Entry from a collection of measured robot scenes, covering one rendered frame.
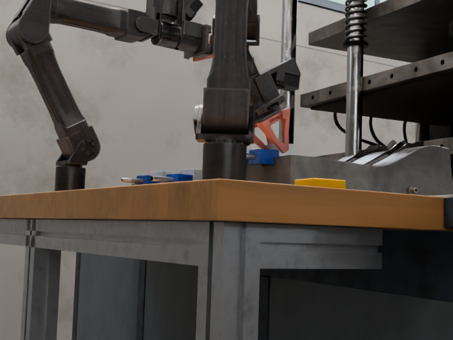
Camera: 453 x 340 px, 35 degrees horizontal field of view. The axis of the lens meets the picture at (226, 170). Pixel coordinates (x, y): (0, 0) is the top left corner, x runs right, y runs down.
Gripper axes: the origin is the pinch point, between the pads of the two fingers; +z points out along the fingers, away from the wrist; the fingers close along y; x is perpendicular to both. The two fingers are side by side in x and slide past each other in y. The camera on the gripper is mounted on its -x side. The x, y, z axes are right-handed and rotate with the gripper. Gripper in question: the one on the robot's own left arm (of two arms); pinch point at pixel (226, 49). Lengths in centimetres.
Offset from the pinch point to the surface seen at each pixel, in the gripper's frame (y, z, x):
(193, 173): -11.5, -13.8, 32.7
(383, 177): -48, 7, 33
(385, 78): 20, 74, -9
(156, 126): 203, 86, -14
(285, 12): 74, 73, -44
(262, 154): -39, -15, 31
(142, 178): 0.5, -20.1, 33.8
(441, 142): -5, 72, 14
